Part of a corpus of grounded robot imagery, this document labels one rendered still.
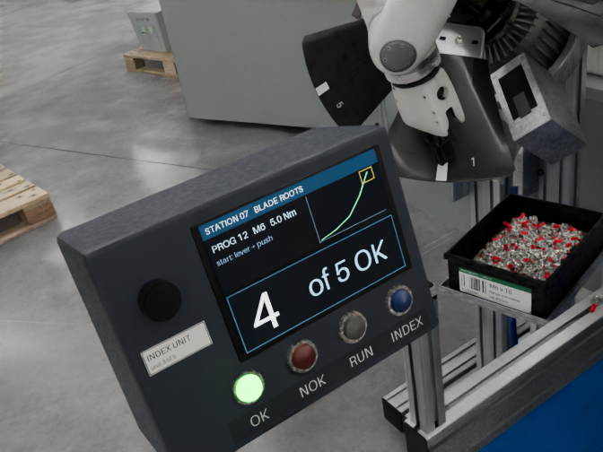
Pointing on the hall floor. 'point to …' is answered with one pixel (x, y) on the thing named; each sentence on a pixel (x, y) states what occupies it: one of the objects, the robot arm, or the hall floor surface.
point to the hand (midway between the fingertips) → (441, 150)
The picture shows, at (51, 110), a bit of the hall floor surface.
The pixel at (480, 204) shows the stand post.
